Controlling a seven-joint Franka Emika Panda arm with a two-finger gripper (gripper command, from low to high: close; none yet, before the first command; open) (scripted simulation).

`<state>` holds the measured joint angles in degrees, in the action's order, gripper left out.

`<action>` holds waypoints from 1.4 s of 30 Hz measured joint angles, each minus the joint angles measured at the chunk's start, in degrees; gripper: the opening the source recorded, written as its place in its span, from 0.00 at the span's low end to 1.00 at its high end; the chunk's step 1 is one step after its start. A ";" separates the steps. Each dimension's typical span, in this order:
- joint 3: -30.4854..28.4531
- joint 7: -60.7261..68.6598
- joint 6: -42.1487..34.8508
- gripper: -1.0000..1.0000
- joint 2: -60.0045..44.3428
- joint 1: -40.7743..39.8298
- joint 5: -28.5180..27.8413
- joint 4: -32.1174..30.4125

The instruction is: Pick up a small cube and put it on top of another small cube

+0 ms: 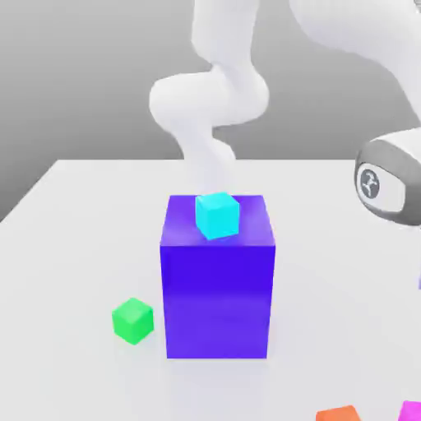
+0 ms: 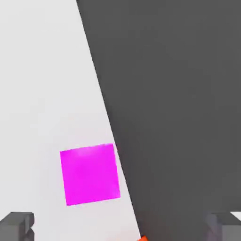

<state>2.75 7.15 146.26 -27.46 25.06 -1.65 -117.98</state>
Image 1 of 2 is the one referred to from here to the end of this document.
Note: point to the small magenta cube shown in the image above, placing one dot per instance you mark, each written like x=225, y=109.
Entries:
x=411, y=411

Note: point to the large blue box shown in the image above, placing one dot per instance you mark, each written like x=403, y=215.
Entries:
x=217, y=296

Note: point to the small cyan cube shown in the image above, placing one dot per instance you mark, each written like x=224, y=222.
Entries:
x=217, y=215

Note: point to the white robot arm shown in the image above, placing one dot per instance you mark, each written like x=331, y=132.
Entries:
x=210, y=98

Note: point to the small orange cube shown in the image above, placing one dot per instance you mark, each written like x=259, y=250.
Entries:
x=338, y=415

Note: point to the small green cube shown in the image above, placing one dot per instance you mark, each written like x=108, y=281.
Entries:
x=132, y=321

